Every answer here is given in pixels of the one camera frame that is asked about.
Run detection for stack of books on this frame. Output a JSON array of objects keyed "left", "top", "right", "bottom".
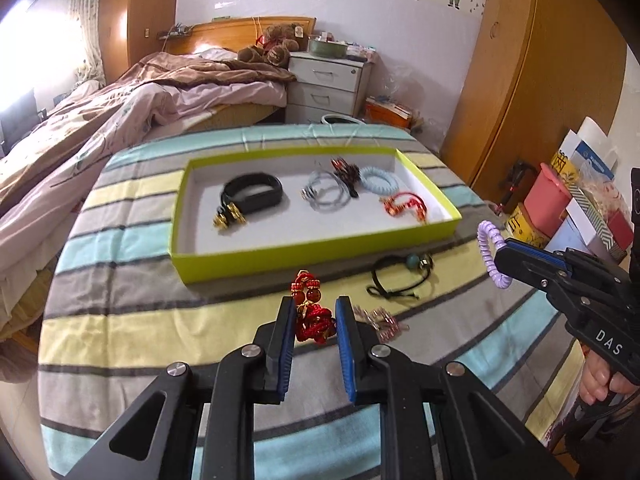
[{"left": 364, "top": 97, "right": 416, "bottom": 131}]

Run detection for black office chair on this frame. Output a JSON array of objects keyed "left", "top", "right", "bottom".
[{"left": 0, "top": 89, "right": 38, "bottom": 146}]

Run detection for yellow printed box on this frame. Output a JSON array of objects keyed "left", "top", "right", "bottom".
[{"left": 502, "top": 204, "right": 556, "bottom": 248}]

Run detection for white cardboard box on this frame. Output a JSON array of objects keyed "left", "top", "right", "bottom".
[{"left": 565, "top": 180, "right": 636, "bottom": 261}]

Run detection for red beaded bracelet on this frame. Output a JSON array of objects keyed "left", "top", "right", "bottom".
[{"left": 290, "top": 270, "right": 337, "bottom": 345}]

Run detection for wooden headboard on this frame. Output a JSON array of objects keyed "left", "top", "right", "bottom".
[{"left": 162, "top": 16, "right": 317, "bottom": 56}]

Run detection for purple spiral hair tie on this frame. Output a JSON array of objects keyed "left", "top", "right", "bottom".
[{"left": 476, "top": 220, "right": 506, "bottom": 291}]

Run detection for pink crystal bracelet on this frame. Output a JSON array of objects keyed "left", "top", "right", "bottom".
[{"left": 352, "top": 304, "right": 410, "bottom": 341}]

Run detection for white blue paper bag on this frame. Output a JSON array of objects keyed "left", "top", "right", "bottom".
[{"left": 550, "top": 117, "right": 618, "bottom": 186}]

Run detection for white nightstand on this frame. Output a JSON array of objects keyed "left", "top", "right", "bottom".
[{"left": 286, "top": 51, "right": 375, "bottom": 125}]

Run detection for brown teddy bear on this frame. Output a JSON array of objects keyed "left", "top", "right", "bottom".
[{"left": 236, "top": 24, "right": 307, "bottom": 68}]

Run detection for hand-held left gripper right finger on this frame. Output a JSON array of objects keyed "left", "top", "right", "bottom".
[{"left": 335, "top": 295, "right": 573, "bottom": 480}]

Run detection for black red metal frame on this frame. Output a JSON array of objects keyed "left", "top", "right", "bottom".
[{"left": 495, "top": 160, "right": 533, "bottom": 213}]

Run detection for gold chain black bracelet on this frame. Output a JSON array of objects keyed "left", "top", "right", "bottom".
[{"left": 212, "top": 203, "right": 247, "bottom": 231}]

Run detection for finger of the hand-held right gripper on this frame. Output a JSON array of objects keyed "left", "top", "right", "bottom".
[
  {"left": 505, "top": 239, "right": 608, "bottom": 281},
  {"left": 494, "top": 250, "right": 566, "bottom": 303}
]

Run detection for red woven bracelet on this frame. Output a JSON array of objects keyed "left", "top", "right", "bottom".
[{"left": 381, "top": 192, "right": 428, "bottom": 223}]

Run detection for floral curtain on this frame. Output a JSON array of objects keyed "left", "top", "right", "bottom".
[{"left": 67, "top": 0, "right": 108, "bottom": 88}]

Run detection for green cardboard box tray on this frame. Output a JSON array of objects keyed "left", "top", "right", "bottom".
[{"left": 170, "top": 147, "right": 463, "bottom": 285}]

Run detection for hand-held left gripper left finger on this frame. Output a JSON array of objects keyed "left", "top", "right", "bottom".
[{"left": 62, "top": 296, "right": 298, "bottom": 480}]

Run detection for dark red black bracelet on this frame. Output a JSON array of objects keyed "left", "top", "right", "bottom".
[{"left": 330, "top": 157, "right": 362, "bottom": 198}]

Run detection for person's right hand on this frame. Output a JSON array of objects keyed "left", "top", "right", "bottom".
[{"left": 580, "top": 355, "right": 640, "bottom": 406}]

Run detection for pale blue storage box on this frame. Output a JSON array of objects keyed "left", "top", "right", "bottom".
[{"left": 542, "top": 215, "right": 608, "bottom": 261}]

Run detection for pink plastic bin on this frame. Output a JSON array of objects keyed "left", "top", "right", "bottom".
[{"left": 522, "top": 162, "right": 573, "bottom": 233}]

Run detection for wide wooden wardrobe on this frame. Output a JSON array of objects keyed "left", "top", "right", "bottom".
[{"left": 440, "top": 0, "right": 628, "bottom": 201}]

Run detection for light blue spiral hair tie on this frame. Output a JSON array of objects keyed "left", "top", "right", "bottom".
[{"left": 360, "top": 164, "right": 400, "bottom": 195}]

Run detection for pink brown duvet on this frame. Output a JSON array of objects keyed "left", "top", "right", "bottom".
[{"left": 0, "top": 47, "right": 298, "bottom": 386}]

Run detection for narrow wooden wardrobe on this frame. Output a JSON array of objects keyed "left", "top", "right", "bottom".
[{"left": 97, "top": 0, "right": 182, "bottom": 83}]

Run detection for black cord green bead bracelet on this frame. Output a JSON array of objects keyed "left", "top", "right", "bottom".
[{"left": 366, "top": 254, "right": 435, "bottom": 301}]

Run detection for grey elastic hair ties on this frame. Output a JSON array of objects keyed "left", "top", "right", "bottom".
[{"left": 300, "top": 170, "right": 353, "bottom": 211}]

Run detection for black wristband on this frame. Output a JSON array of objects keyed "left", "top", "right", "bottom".
[{"left": 221, "top": 172, "right": 290, "bottom": 211}]

